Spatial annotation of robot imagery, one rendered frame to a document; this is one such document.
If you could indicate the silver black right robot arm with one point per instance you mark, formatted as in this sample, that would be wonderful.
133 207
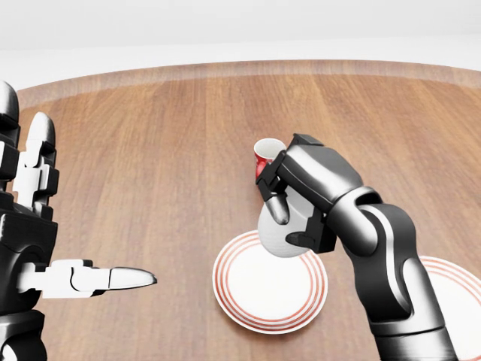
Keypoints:
391 270

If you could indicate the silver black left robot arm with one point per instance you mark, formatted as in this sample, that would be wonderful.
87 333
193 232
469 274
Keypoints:
20 336

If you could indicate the white plate with red rings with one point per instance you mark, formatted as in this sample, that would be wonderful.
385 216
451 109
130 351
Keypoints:
460 301
268 293

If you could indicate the red mug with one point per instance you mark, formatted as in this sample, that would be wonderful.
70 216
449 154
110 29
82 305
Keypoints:
264 149

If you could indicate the white mug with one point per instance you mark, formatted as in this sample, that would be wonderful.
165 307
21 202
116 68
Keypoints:
273 240

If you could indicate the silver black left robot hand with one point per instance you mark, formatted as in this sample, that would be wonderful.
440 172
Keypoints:
26 240

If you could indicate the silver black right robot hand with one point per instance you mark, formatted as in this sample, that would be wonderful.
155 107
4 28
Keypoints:
317 169

